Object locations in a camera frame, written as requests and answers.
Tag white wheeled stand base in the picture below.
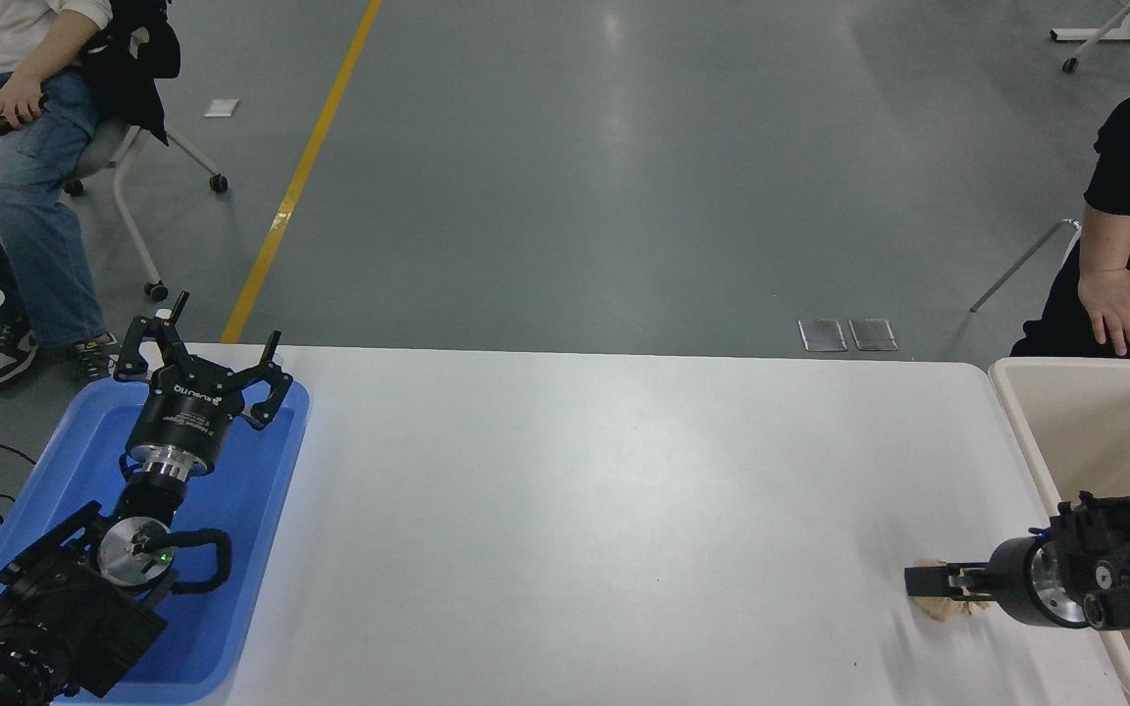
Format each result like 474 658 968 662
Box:
1050 0 1130 74

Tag white wheeled office chair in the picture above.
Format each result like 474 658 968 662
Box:
63 118 230 302

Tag black jacket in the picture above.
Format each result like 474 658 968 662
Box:
79 0 181 146

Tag grey metal rod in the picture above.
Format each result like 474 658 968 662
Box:
969 219 1083 313

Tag blue plastic tray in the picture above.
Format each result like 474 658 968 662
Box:
0 376 311 705

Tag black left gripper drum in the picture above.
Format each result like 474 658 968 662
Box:
124 369 245 472

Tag large pale bin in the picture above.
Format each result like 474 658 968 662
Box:
989 357 1130 706

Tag silver metal floor plate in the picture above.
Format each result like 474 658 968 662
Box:
847 318 899 352
797 319 848 352

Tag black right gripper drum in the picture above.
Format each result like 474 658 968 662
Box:
986 535 1057 628

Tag tan paper ball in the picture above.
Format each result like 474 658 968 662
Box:
911 558 993 624

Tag person's hand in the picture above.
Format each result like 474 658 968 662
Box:
1077 266 1130 359
0 73 49 134

